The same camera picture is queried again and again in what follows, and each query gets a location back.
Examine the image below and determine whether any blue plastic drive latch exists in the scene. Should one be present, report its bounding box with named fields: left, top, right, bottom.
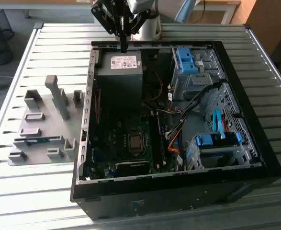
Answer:
left=176, top=47, right=200, bottom=74

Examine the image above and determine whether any black RAM slot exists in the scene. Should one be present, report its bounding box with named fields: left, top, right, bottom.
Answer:
left=147, top=111, right=158, bottom=170

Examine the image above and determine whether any thin orange wire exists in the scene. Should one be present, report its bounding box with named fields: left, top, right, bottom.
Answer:
left=142, top=67, right=164, bottom=104

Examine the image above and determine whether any black wire mesh basket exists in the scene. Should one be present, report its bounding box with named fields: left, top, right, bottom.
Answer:
left=0, top=9, right=14, bottom=66

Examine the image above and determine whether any black open PC case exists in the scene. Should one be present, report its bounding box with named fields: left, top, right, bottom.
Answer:
left=69, top=40, right=281, bottom=221

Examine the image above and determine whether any grey plastic parts rack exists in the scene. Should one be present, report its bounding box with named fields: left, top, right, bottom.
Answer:
left=8, top=75, right=86, bottom=166

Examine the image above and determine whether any grey metal disk bay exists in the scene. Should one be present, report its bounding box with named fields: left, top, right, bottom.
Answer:
left=184, top=138, right=253, bottom=171

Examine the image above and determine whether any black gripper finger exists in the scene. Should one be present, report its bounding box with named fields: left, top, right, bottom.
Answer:
left=90, top=0, right=124, bottom=54
left=124, top=9, right=153, bottom=54

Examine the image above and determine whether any green motherboard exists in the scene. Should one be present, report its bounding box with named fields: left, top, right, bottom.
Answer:
left=90, top=111, right=179, bottom=179

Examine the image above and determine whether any black cable bundle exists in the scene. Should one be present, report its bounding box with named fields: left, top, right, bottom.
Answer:
left=180, top=82, right=221, bottom=123

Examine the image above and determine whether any hard disk in blue carrier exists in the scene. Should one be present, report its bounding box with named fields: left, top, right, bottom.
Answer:
left=194, top=133, right=242, bottom=147

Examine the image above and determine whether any brown wooden cabinet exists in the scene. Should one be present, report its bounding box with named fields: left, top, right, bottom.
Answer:
left=231, top=0, right=281, bottom=56

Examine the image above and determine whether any grey metal drive cage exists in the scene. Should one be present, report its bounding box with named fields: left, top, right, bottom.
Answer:
left=171, top=46, right=227, bottom=101

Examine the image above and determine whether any silver CPU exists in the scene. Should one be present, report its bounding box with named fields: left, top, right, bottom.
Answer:
left=130, top=136, right=142, bottom=149

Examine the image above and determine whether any red black thin wire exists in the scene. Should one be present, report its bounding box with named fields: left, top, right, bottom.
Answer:
left=94, top=90, right=101, bottom=125

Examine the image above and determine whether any grey framed desk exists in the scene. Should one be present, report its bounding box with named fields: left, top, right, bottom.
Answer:
left=0, top=0, right=93, bottom=19

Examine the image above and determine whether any blue flat data cable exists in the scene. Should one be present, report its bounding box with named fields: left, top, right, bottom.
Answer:
left=212, top=108, right=226, bottom=139

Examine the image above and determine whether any black white wire bundle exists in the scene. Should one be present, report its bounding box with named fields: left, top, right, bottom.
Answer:
left=165, top=117, right=188, bottom=139

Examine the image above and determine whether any CPU socket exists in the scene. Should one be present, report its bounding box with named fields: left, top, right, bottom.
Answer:
left=126, top=130, right=147, bottom=157

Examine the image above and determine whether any white framed wooden desk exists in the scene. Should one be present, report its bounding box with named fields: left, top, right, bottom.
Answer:
left=192, top=0, right=241, bottom=24

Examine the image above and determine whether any grey power supply unit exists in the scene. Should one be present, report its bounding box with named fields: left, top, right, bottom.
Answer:
left=95, top=50, right=144, bottom=113

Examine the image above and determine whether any black graphics card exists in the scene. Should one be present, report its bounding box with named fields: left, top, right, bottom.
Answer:
left=113, top=160, right=153, bottom=177

